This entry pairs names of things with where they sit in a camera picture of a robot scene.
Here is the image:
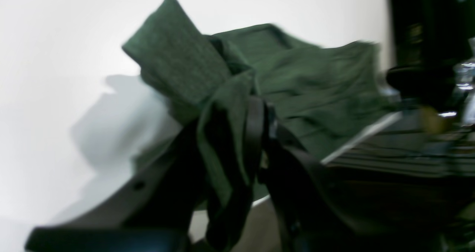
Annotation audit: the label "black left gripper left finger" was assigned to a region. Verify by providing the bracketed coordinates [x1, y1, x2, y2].
[25, 121, 206, 252]

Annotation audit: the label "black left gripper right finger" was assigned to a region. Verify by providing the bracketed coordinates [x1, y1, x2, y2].
[245, 96, 445, 252]

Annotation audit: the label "dark green long-sleeve shirt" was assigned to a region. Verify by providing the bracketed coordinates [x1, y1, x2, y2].
[122, 0, 391, 252]

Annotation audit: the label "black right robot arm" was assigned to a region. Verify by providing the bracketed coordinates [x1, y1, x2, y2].
[386, 0, 475, 112]

